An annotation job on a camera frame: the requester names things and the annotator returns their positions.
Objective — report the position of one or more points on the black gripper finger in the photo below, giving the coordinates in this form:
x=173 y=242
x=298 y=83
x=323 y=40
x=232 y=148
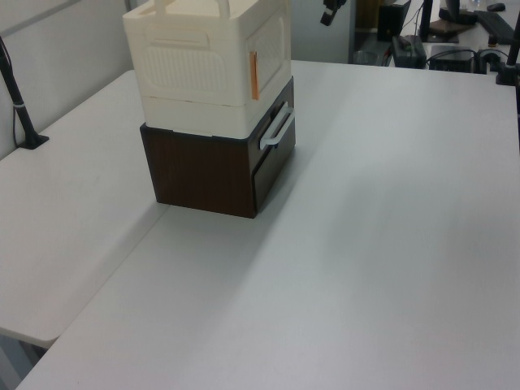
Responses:
x=328 y=16

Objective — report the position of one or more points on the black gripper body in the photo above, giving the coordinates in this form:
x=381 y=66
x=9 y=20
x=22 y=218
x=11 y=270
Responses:
x=335 y=3

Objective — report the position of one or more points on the cream cabinet door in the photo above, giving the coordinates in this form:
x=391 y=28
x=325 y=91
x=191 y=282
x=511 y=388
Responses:
x=270 y=53

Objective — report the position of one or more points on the cream plastic cabinet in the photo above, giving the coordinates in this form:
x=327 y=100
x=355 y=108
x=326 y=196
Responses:
x=183 y=73

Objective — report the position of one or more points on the dark brown drawer cabinet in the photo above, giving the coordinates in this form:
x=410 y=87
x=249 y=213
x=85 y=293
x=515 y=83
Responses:
x=199 y=174

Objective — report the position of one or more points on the clear glass cup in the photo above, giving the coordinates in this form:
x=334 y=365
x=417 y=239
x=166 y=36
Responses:
x=365 y=58

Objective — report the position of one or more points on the black device with green label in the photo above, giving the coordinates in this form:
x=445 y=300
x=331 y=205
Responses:
x=408 y=50

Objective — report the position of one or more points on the black monitor stand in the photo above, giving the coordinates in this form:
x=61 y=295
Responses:
x=434 y=32

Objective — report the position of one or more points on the black keyboard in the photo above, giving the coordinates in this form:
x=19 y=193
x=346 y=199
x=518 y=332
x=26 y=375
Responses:
x=493 y=24

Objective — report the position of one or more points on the black computer mouse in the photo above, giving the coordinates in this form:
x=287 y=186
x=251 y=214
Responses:
x=496 y=7

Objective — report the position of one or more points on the plain dark brown drawer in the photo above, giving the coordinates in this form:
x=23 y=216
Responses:
x=272 y=183

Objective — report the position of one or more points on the black clamp stand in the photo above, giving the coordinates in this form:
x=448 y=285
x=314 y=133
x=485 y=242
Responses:
x=508 y=65

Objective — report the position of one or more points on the black camera pole with base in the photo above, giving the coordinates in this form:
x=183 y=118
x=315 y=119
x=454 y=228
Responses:
x=18 y=105

